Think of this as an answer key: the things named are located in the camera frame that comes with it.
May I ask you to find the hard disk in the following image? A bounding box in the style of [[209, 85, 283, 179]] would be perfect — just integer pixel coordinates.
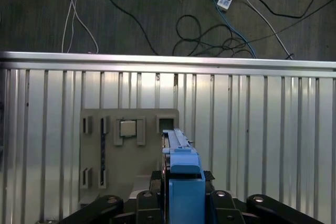
[[157, 128, 206, 224]]

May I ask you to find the silver CPU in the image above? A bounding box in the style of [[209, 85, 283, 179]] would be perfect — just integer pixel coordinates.
[[119, 120, 138, 137]]

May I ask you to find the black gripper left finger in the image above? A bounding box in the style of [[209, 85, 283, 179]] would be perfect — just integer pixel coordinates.
[[59, 170, 165, 224]]

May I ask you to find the looped black floor cable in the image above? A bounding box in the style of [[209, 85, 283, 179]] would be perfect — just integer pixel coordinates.
[[103, 0, 253, 58]]

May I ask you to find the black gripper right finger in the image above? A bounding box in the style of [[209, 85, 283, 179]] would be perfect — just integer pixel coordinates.
[[203, 170, 319, 224]]

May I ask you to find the blue floor cable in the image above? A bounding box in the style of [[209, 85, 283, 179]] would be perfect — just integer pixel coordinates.
[[198, 0, 257, 59]]

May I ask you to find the grey plastic parts rack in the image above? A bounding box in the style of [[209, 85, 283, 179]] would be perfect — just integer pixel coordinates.
[[78, 108, 181, 207]]

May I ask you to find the white floor cable pair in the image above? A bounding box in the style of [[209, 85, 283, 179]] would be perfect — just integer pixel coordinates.
[[56, 0, 99, 54]]

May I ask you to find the white power cord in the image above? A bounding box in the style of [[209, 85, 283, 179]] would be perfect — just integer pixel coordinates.
[[235, 0, 294, 60]]

